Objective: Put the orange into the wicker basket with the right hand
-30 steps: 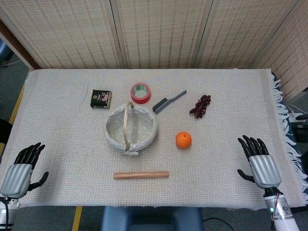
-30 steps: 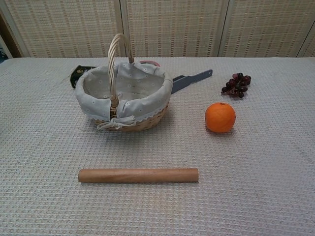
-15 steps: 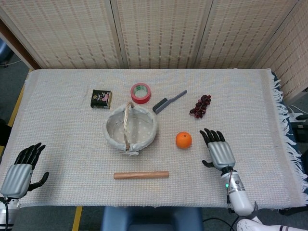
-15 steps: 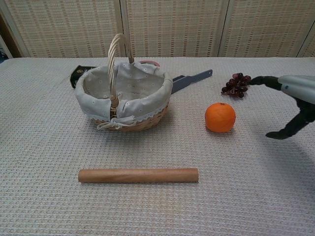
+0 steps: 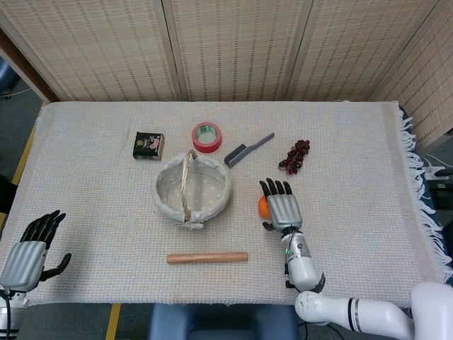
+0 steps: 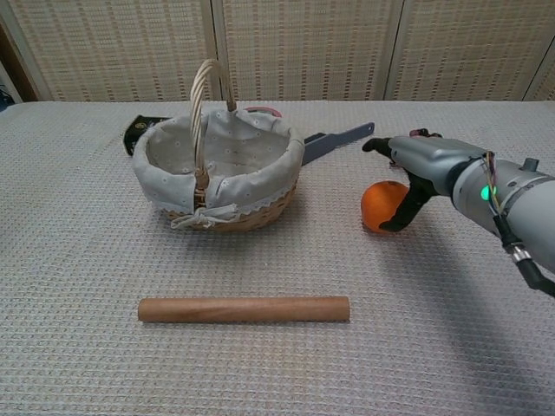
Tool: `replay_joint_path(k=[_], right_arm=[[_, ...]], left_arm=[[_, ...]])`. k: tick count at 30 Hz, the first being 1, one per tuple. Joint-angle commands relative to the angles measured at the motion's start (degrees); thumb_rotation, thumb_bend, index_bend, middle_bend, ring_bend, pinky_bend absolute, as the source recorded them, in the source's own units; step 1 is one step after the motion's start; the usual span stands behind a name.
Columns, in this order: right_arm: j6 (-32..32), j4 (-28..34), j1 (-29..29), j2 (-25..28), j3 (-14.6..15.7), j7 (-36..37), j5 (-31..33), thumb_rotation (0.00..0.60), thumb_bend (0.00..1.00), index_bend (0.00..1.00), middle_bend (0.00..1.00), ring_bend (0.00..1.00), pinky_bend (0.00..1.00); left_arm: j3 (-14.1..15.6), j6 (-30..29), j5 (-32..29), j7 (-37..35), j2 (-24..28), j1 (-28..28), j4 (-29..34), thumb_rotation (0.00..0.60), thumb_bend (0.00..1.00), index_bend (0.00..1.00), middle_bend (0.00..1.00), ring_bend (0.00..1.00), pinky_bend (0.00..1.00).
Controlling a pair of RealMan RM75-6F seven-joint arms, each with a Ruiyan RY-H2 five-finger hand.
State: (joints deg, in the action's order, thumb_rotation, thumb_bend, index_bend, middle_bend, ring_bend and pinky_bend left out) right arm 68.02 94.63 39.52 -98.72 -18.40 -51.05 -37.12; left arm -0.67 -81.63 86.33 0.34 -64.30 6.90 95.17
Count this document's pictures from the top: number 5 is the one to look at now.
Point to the small dark box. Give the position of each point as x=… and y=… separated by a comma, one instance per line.
x=149, y=145

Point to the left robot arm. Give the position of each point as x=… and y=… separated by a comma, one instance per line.
x=10, y=311

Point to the woven folding screen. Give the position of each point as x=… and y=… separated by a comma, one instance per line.
x=226, y=49

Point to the wooden rolling pin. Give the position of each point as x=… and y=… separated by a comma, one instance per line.
x=207, y=258

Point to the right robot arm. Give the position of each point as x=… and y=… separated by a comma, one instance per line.
x=354, y=294

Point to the orange fruit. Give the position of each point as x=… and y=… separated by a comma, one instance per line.
x=263, y=206

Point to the white woven tablecloth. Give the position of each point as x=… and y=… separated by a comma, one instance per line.
x=212, y=212

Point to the fabric-lined wicker basket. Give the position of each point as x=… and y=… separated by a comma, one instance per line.
x=193, y=193

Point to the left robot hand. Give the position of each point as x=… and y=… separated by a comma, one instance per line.
x=26, y=258

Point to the dark red grape bunch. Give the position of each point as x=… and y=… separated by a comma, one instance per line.
x=295, y=157

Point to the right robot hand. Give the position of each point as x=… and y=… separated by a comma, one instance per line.
x=283, y=209

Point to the red tape roll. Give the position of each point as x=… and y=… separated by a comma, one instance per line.
x=207, y=137

